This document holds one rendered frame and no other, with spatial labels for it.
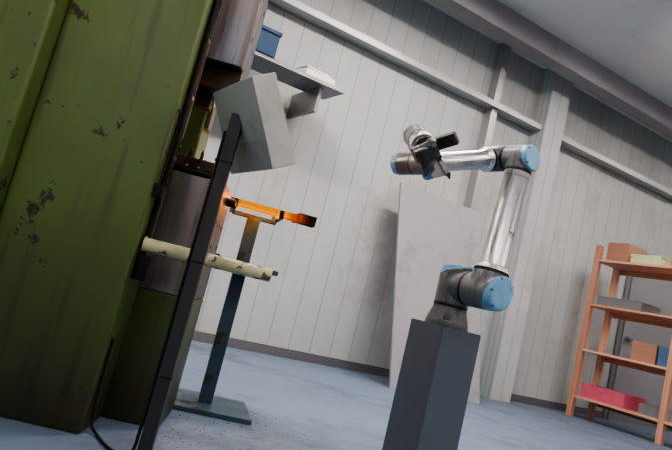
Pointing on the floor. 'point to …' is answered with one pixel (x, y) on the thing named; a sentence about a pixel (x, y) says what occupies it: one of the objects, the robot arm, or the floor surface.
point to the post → (190, 285)
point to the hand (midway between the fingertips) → (443, 159)
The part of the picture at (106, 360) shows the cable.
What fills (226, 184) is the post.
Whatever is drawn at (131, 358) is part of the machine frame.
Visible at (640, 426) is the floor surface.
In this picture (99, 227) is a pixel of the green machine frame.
